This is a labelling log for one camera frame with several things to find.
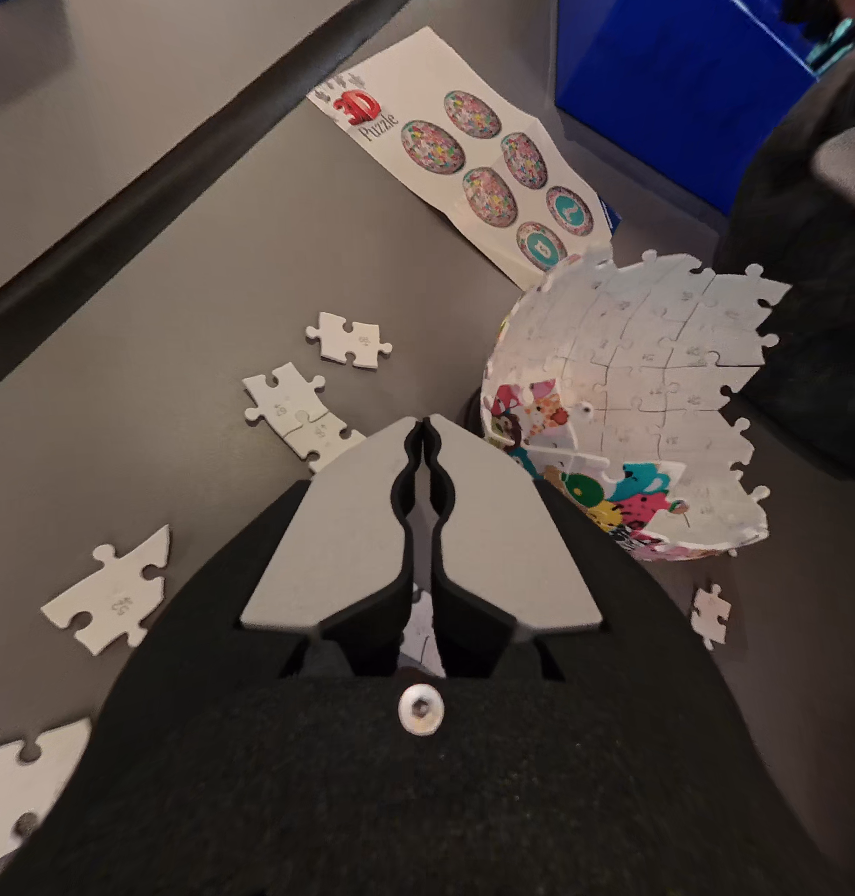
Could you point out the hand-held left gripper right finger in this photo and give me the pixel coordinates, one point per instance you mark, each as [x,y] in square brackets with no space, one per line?
[518,546]

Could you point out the blue plastic bin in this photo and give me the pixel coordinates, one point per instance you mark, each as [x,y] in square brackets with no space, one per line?
[679,84]

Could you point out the printed instruction leaflet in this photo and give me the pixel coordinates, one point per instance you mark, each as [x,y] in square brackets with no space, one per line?
[469,154]

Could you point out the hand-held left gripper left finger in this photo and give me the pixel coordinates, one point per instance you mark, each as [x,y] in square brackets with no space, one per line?
[330,546]

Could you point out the puzzle pieces group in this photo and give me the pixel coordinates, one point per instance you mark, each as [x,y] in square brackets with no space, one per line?
[295,406]

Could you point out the single white puzzle piece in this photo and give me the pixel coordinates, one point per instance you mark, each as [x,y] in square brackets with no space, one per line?
[710,616]
[422,630]

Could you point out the partly built white puzzle ball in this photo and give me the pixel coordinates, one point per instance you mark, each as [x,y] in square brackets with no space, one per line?
[637,392]

